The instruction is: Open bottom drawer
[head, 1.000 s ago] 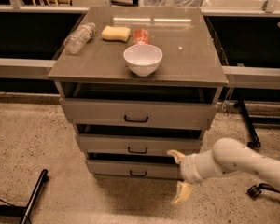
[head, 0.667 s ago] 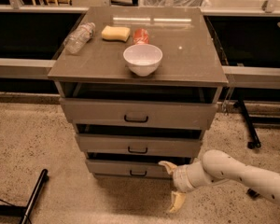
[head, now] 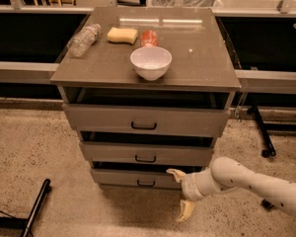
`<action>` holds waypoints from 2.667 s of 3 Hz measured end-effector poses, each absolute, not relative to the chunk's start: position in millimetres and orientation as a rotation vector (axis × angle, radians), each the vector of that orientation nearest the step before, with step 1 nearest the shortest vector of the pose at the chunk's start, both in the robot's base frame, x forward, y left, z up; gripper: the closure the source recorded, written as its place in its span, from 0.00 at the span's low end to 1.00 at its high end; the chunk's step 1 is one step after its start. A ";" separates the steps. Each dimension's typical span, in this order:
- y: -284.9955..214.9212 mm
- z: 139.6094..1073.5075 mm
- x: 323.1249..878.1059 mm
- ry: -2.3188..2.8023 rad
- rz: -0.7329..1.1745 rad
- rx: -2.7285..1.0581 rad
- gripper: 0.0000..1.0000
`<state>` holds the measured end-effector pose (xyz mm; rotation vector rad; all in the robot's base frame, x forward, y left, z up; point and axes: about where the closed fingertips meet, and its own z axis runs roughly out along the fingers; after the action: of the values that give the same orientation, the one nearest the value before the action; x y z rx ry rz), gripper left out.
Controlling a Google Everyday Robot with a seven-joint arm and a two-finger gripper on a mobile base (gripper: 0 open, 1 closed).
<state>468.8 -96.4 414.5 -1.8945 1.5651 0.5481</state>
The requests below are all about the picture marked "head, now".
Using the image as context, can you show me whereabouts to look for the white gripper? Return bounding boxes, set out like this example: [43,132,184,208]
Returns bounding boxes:
[167,169,208,222]

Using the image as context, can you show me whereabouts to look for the grey bottom drawer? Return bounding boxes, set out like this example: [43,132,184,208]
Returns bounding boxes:
[91,169,181,190]

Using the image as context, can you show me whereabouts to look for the grey drawer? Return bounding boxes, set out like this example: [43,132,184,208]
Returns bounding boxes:
[63,104,230,137]
[91,169,181,190]
[79,142,213,167]

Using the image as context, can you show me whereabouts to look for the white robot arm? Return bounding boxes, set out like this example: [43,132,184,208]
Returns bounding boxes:
[167,157,296,222]

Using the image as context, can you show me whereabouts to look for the grey middle drawer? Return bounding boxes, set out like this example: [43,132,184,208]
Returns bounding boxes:
[79,142,213,167]

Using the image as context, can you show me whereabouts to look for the grey drawer cabinet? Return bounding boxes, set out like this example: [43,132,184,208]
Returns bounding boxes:
[49,6,243,196]

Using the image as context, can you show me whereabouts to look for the grey top drawer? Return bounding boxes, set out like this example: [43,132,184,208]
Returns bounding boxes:
[63,104,230,137]

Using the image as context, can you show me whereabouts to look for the black caster chair leg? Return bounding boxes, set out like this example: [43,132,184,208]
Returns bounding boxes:
[260,199,275,211]

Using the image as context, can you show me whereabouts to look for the black stand leg right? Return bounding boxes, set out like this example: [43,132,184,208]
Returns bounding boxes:
[247,105,276,158]

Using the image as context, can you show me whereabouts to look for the black stand leg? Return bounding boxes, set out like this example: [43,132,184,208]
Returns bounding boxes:
[247,105,276,158]
[0,179,51,237]

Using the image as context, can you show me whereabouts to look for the white bowl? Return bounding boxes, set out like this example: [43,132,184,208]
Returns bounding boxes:
[130,46,172,81]

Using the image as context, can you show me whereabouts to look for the yellow sponge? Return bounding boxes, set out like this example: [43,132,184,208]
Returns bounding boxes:
[107,27,138,44]

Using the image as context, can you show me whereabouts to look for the clear plastic water bottle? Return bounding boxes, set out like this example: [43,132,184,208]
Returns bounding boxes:
[67,24,101,57]

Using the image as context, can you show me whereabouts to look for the black stand leg left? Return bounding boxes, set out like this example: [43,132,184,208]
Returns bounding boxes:
[0,179,51,237]

